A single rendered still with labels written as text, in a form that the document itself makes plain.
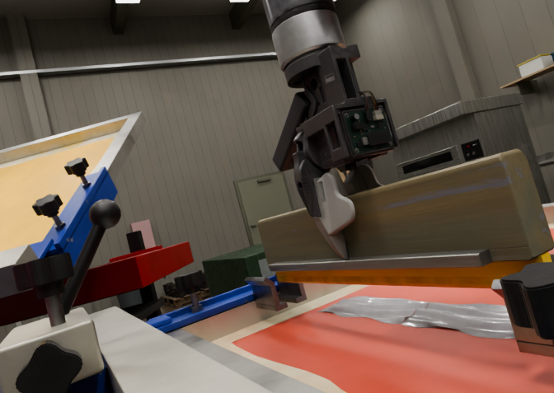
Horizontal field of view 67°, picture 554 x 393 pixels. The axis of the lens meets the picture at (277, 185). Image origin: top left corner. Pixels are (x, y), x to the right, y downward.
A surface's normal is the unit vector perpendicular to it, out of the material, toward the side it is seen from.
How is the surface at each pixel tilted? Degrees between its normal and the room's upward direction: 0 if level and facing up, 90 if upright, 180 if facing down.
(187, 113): 90
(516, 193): 90
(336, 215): 83
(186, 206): 90
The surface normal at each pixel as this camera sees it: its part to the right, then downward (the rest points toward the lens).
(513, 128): 0.44, -0.18
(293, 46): -0.53, 0.07
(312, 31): 0.04, -0.07
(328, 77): -0.85, 0.20
